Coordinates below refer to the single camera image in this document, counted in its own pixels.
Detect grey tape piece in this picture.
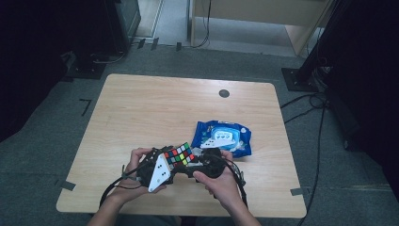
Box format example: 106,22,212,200
60,180,77,192
290,186,311,197

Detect person's dark trousers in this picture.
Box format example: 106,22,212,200
117,215,252,226

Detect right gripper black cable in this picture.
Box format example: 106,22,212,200
219,154,249,209

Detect colourful puzzle cube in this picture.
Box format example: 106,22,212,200
163,141,196,168

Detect looped black floor cable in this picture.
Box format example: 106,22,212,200
279,92,329,125

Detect hanging black cable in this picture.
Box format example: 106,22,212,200
191,0,212,50

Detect dark cabinet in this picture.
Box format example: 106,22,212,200
103,0,142,57

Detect angled black floor tape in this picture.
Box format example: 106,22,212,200
78,98,92,117

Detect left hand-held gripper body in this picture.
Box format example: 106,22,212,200
136,146,177,193

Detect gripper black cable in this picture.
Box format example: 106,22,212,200
99,156,158,209
219,154,249,209

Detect long black floor cable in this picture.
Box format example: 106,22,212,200
295,103,327,226

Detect blue wet wipes pack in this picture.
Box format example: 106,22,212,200
190,120,253,159

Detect light wooden desk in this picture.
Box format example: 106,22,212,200
187,0,333,58

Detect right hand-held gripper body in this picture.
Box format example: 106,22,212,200
199,137,237,179

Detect person's right hand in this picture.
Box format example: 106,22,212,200
193,150,245,210

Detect black stand base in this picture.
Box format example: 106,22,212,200
60,51,107,83

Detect black metal stand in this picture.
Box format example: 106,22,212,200
280,0,346,93

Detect dark curtain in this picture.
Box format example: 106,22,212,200
0,0,121,143
326,0,399,203

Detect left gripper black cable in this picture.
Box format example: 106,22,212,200
99,156,158,209

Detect person's left hand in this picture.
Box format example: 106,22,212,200
107,147,168,205

